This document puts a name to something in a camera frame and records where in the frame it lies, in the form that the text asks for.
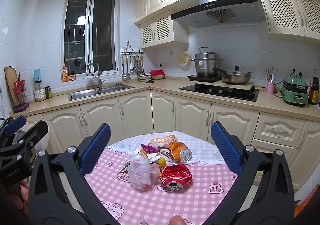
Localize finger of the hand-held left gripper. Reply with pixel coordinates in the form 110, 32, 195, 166
0, 116, 27, 140
11, 120, 49, 152

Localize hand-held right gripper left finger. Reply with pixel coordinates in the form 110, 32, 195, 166
28, 123, 121, 225

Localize orange plastic bag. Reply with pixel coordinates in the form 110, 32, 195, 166
293, 185, 320, 218

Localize purple snack wrapper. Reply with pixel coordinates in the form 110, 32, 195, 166
139, 142, 160, 154

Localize black induction cooker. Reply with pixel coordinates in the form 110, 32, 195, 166
187, 74, 222, 83

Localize green electric cooker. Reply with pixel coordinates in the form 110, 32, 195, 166
281, 70, 309, 108

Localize yellow bottle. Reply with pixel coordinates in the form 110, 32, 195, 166
61, 62, 69, 82

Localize steel pan with lid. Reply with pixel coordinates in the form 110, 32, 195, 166
212, 66, 254, 85

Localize small lattice door cabinet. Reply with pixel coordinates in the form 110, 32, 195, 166
140, 10, 190, 49

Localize sliding window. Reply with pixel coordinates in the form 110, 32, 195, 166
61, 0, 118, 77

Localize pink checked tablecloth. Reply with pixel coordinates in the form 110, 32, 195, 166
84, 131, 238, 225

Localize dark sauce bottle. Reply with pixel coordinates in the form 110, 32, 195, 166
308, 76, 320, 105

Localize metal faucet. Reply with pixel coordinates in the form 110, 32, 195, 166
86, 62, 104, 90

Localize orange bread package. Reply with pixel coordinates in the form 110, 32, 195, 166
149, 135, 178, 150

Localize large lattice door cabinet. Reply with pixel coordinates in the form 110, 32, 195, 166
258, 0, 320, 40

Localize clear plastic bottle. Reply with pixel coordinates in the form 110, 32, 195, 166
127, 151, 162, 190

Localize person's right hand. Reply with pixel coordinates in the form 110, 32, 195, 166
169, 216, 187, 225

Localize cream shallow drawer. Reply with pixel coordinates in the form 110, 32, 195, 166
252, 112, 306, 148

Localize dark small wrapper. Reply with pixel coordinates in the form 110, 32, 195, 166
116, 161, 131, 176

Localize crushed orange can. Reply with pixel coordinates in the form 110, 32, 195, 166
167, 140, 192, 163

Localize person's left hand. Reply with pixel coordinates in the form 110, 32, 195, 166
18, 179, 30, 212

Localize cream lower cabinets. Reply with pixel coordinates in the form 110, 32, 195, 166
25, 89, 320, 192

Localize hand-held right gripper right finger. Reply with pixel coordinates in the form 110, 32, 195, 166
200, 121, 295, 225

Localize bundle of chopsticks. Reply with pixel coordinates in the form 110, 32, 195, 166
265, 67, 279, 83

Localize glass jar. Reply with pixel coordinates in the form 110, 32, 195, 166
34, 80, 47, 102

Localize black range hood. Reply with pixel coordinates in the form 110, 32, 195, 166
171, 0, 266, 28

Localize crushed red can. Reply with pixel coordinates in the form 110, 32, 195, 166
160, 163, 193, 192

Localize steel double sink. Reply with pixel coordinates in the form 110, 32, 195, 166
67, 83, 136, 102

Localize wooden cutting board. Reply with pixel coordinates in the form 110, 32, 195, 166
4, 66, 22, 106

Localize wall utensil rack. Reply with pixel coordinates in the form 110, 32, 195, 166
120, 41, 148, 55

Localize yellow colander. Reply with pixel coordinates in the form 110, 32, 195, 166
177, 50, 189, 67

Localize red bowl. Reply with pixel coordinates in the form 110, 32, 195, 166
150, 69, 166, 80

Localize crumpled white paper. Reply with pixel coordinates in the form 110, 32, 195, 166
147, 151, 166, 165

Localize white lace cloth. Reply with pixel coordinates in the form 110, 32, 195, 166
106, 130, 226, 166

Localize steel steamer pot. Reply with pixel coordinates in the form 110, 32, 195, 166
190, 46, 224, 77

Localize black gas stove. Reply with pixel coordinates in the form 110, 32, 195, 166
179, 83, 259, 102

